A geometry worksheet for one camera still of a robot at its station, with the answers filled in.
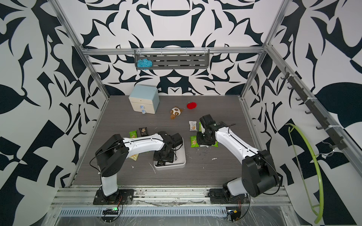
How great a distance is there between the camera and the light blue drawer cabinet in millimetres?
1010

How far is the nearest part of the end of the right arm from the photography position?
616 mm

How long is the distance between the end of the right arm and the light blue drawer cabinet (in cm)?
43
